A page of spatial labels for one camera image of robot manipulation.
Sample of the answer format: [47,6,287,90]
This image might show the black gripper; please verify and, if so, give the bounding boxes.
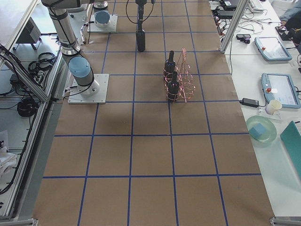
[135,0,147,22]

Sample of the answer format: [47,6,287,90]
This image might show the dark wine bottle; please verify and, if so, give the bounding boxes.
[163,50,175,83]
[136,21,145,52]

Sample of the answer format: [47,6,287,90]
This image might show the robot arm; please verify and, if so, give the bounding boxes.
[93,0,111,28]
[42,0,110,94]

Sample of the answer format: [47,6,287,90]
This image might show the dark wine bottle in basket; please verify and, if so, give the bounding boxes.
[163,50,175,83]

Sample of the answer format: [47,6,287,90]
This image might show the black power brick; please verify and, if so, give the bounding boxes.
[213,10,235,19]

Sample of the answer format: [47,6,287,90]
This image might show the grey control box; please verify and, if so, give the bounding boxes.
[16,17,41,50]

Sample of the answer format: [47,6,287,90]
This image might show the blue teach pendant far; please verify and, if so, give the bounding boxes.
[254,37,292,61]

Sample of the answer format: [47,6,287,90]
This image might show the blue teach pendant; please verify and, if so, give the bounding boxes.
[261,73,301,109]
[254,37,292,61]

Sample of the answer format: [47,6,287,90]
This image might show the black power adapter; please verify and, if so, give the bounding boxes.
[239,98,259,108]

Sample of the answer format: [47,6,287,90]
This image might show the brown paper table cover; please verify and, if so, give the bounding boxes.
[33,0,273,226]

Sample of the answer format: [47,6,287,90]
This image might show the blue teach pendant near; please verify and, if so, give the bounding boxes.
[261,73,301,109]

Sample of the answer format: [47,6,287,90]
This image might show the white paper cup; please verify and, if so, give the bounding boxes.
[265,99,282,115]

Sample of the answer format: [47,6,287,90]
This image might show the blue sponge block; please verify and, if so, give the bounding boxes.
[249,123,266,138]

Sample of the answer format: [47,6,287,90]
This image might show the green glass plate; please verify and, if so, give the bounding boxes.
[246,115,277,143]

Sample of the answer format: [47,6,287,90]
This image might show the teal notebook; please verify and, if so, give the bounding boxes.
[280,121,301,177]

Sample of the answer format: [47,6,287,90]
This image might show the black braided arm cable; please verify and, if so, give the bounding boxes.
[126,0,156,24]

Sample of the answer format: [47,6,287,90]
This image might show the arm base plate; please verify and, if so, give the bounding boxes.
[87,14,118,33]
[68,74,109,104]

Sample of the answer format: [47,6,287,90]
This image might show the copper wire wine basket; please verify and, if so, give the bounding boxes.
[163,48,196,103]

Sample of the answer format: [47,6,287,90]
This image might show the aluminium frame post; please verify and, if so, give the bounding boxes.
[220,0,249,54]

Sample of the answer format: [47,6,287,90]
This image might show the coiled black cables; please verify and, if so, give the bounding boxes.
[16,97,36,118]

